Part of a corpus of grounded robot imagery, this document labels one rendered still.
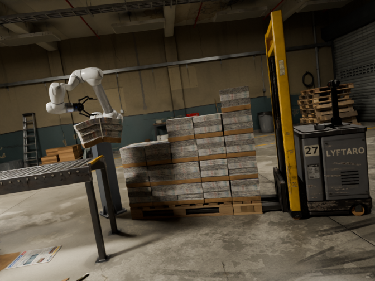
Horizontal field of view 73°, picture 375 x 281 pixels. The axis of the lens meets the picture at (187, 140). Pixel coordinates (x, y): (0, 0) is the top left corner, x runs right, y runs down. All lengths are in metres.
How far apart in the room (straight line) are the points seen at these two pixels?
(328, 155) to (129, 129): 7.81
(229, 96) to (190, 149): 0.67
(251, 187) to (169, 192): 0.86
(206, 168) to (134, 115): 7.03
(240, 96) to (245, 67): 7.48
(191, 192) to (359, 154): 1.58
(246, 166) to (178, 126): 0.80
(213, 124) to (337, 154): 1.13
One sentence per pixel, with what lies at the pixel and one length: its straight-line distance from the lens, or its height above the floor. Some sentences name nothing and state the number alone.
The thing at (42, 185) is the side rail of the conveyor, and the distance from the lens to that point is 2.35.
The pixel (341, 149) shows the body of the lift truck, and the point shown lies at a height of 0.61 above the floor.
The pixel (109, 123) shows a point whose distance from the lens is 2.45.
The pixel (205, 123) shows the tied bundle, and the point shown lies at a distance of 2.60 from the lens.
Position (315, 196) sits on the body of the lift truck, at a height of 0.21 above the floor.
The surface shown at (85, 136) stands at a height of 1.03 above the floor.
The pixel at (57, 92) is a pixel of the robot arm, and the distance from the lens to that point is 2.40.
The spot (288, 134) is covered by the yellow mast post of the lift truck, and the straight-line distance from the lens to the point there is 2.42.
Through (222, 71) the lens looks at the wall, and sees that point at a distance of 9.78.
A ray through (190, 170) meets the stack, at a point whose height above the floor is 0.51.
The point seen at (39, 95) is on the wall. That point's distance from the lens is 10.40.
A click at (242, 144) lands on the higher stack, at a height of 0.72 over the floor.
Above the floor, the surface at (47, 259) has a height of 0.01.
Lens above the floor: 1.11
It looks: 6 degrees down
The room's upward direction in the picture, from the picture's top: 8 degrees counter-clockwise
